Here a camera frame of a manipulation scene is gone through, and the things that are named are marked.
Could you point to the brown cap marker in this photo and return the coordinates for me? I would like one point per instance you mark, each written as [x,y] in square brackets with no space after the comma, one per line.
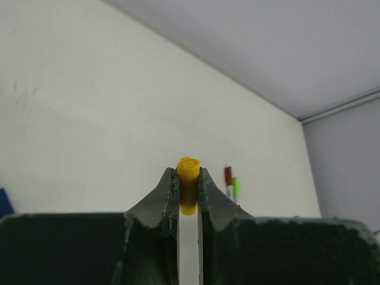
[228,181]

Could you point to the blue pen cap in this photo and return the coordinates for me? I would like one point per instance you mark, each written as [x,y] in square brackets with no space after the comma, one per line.
[5,205]

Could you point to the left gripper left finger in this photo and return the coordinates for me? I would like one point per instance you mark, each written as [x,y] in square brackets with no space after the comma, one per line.
[138,246]

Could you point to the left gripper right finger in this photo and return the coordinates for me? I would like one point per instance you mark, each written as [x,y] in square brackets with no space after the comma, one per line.
[238,248]

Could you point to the light green cap marker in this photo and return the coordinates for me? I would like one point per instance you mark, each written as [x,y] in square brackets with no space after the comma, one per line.
[236,185]

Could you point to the yellow pen cap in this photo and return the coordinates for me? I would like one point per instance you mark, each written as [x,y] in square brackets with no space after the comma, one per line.
[188,170]

